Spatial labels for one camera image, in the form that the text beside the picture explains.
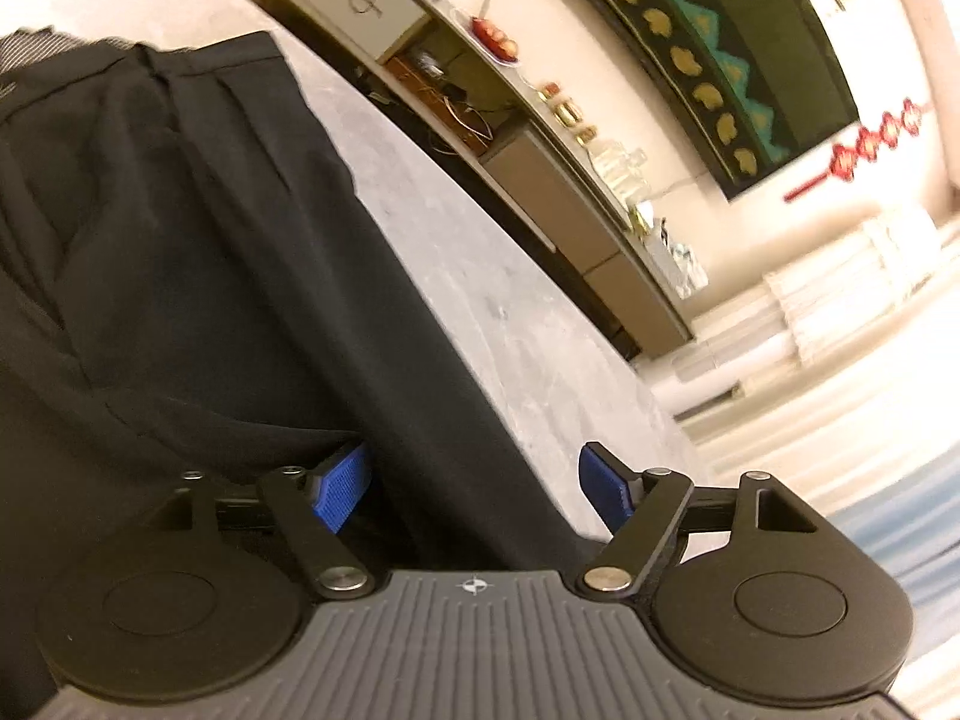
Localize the wall television with cloth cover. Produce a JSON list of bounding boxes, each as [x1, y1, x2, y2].
[[587, 0, 859, 199]]

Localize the red plate of fruit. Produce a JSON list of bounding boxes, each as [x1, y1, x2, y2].
[[470, 16, 519, 65]]

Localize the white lace covered air conditioner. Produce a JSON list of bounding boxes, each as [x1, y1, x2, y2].
[[635, 206, 958, 419]]

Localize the black trousers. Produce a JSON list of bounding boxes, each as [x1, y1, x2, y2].
[[2, 29, 596, 718]]

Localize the red chinese knot right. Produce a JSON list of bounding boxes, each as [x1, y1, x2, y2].
[[782, 98, 934, 203]]

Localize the long grey TV cabinet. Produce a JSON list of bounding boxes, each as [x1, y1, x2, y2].
[[291, 0, 693, 358]]

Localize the clear glass cup set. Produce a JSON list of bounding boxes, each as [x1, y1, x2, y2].
[[589, 140, 647, 202]]

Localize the golden ornament bowl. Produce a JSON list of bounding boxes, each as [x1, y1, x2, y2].
[[553, 99, 584, 128]]

